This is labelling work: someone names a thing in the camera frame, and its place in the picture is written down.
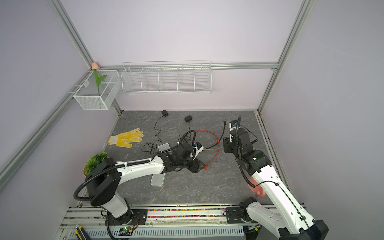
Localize white network switch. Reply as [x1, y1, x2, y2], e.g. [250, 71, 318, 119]
[151, 174, 166, 187]
[158, 143, 171, 153]

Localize red ethernet cable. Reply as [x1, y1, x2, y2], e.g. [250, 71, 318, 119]
[194, 130, 221, 170]

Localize black power adapter cable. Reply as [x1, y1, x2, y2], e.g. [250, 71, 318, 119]
[140, 109, 170, 154]
[176, 115, 193, 145]

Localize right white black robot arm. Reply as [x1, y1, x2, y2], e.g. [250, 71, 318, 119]
[223, 117, 329, 240]

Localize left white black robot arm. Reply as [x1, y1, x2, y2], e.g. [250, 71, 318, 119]
[73, 130, 206, 219]

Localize pink watering can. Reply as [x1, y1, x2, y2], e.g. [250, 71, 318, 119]
[248, 177, 266, 198]

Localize yellow work glove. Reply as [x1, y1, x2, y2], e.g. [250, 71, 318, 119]
[108, 128, 144, 148]

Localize green potted plant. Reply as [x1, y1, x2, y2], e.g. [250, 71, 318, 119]
[83, 152, 108, 177]

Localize small white mesh basket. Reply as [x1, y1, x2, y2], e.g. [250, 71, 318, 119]
[74, 70, 122, 111]

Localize artificial pink tulip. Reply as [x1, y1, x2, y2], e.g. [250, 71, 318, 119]
[92, 62, 107, 96]

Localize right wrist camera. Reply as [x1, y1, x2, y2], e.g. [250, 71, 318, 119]
[230, 120, 237, 142]

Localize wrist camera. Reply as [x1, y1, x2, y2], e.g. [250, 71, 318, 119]
[192, 142, 204, 161]
[230, 120, 237, 142]

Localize black ethernet cable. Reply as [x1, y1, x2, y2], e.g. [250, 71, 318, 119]
[203, 120, 228, 150]

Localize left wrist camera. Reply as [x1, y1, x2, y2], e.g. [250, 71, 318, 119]
[192, 142, 204, 161]

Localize long white wire basket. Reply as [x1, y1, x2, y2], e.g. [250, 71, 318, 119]
[122, 61, 213, 94]

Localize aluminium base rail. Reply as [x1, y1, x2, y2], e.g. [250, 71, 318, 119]
[56, 204, 314, 240]

